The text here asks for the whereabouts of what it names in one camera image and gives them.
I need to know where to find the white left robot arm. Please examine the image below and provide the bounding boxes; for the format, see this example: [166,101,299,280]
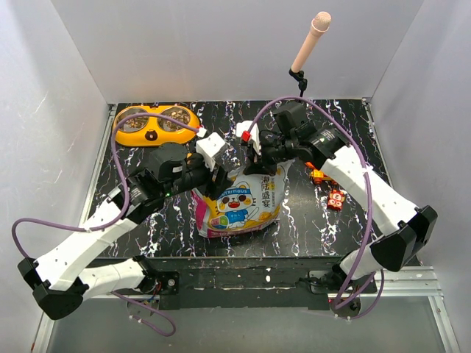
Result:
[18,138,232,320]

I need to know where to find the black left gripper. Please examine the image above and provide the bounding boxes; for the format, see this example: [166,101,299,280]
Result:
[163,148,234,199]

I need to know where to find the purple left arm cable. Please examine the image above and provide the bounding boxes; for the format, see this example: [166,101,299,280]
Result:
[10,113,205,338]

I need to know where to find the cat food bag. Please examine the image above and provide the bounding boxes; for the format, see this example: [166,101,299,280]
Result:
[191,160,293,238]

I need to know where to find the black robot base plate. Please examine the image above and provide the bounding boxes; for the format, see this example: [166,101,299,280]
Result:
[124,255,420,312]

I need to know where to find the red toy brick vehicle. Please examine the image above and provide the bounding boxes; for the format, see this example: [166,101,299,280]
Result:
[310,169,337,185]

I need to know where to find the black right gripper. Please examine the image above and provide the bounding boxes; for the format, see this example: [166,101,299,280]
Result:
[244,134,297,177]

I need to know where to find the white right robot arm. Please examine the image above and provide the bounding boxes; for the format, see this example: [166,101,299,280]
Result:
[236,121,438,293]

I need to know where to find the black microphone stand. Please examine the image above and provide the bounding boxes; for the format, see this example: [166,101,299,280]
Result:
[288,69,308,97]

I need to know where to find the yellow double pet bowl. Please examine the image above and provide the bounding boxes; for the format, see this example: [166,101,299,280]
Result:
[113,105,200,147]

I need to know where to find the pink microphone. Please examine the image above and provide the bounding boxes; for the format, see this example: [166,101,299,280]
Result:
[291,11,332,73]

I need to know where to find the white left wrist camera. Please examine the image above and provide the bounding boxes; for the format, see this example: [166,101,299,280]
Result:
[196,132,227,171]

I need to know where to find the red number toy block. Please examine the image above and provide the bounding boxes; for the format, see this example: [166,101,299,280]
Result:
[327,189,345,211]

